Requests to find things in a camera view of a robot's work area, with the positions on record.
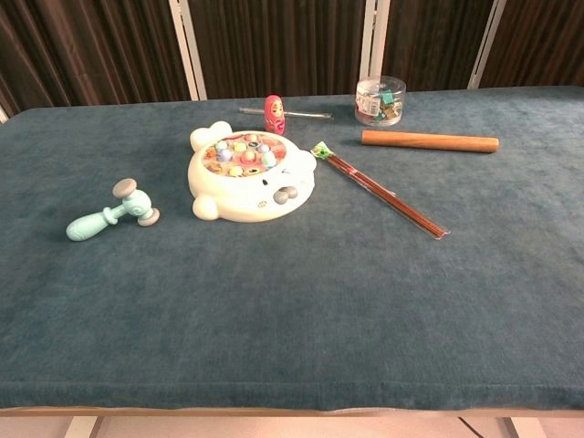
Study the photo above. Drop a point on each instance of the mint green toy hammer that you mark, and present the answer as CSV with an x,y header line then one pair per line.
x,y
132,205

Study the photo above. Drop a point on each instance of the white whack-a-mole toy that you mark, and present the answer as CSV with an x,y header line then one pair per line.
x,y
237,201

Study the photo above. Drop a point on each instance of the blue table cloth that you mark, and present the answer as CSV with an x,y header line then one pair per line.
x,y
292,296

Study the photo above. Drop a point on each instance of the packaged brown chopsticks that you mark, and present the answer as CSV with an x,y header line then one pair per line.
x,y
374,187

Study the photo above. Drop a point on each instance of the red matryoshka doll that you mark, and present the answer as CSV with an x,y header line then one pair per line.
x,y
274,116

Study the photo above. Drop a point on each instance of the clear glass rod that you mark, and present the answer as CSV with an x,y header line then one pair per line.
x,y
310,114

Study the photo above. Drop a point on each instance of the clear jar of binder clips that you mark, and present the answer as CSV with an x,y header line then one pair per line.
x,y
381,102

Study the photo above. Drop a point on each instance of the wooden rolling pin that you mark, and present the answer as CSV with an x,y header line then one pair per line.
x,y
429,141

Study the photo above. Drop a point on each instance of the dark brown curtain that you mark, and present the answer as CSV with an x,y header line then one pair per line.
x,y
283,45

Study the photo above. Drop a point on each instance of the white frame post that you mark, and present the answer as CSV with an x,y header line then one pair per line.
x,y
3,115
189,55
486,45
375,45

